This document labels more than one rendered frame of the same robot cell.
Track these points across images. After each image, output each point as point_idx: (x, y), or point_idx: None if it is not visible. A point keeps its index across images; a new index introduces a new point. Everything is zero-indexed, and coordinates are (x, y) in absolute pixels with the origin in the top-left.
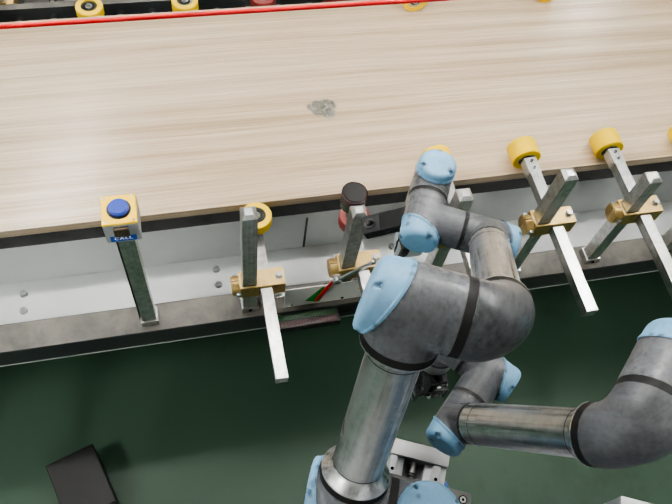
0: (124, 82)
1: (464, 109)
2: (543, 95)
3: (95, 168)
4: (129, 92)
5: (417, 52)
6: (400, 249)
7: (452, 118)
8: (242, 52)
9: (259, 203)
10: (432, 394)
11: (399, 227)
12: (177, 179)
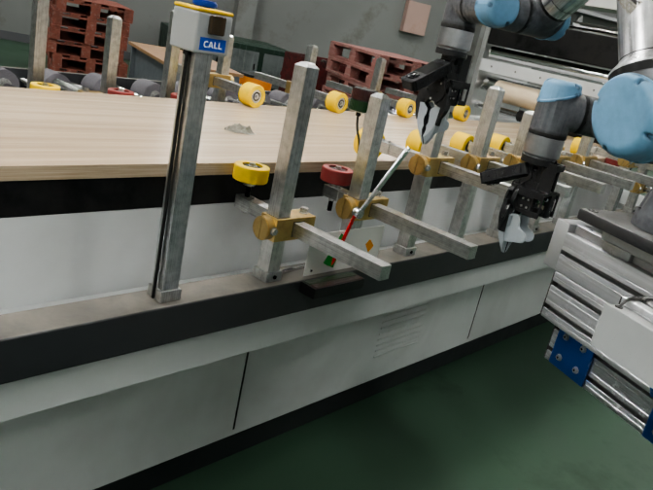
0: (22, 109)
1: (349, 139)
2: (391, 138)
3: (40, 141)
4: (35, 113)
5: (281, 120)
6: (439, 109)
7: (346, 141)
8: (132, 108)
9: (247, 160)
10: (546, 209)
11: (442, 69)
12: (146, 150)
